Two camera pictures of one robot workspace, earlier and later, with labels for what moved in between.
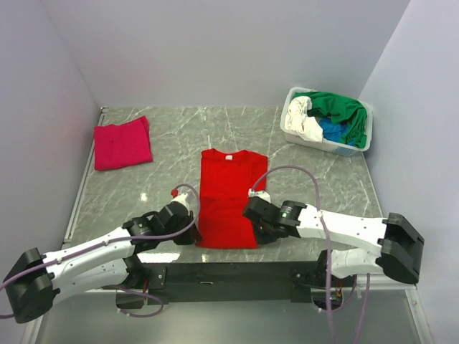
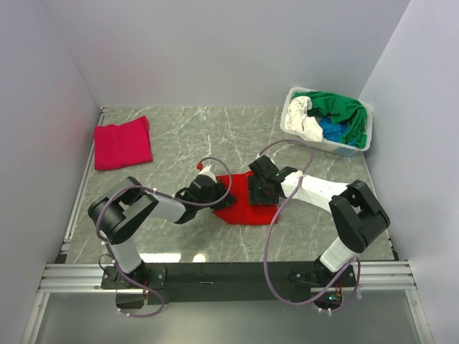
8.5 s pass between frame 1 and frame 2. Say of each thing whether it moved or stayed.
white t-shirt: stayed
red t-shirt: moved
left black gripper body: moved
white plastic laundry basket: stayed
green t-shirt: stayed
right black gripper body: moved
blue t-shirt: stayed
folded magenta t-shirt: stayed
